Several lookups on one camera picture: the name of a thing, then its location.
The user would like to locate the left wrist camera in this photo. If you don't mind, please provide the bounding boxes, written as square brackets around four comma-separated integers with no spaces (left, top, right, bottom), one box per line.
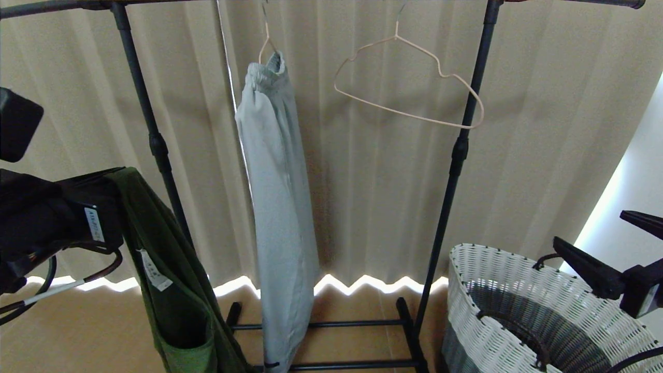
[0,87,45,163]

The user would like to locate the white laundry basket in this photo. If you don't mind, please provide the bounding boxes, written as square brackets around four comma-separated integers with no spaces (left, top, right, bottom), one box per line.
[442,243,663,373]

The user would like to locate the pink clothes hanger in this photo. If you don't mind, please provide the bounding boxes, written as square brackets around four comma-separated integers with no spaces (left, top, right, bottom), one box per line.
[258,3,283,65]
[334,4,485,130]

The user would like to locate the green long-sleeved shirt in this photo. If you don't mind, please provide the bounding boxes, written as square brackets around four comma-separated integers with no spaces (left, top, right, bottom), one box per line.
[105,167,254,373]

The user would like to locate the beige curtain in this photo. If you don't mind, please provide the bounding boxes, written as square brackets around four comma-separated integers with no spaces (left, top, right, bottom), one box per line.
[0,0,663,298]

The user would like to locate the pale grey shorts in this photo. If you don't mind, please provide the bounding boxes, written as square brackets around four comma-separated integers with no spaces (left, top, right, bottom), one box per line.
[235,50,321,373]

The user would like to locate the black clothes rack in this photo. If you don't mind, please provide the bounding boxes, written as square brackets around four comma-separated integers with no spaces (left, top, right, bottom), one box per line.
[0,0,646,373]

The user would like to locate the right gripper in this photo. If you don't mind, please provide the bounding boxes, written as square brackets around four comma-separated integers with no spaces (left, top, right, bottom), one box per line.
[552,211,663,319]

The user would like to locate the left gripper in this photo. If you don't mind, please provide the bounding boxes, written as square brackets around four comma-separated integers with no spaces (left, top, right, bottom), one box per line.
[54,167,127,254]

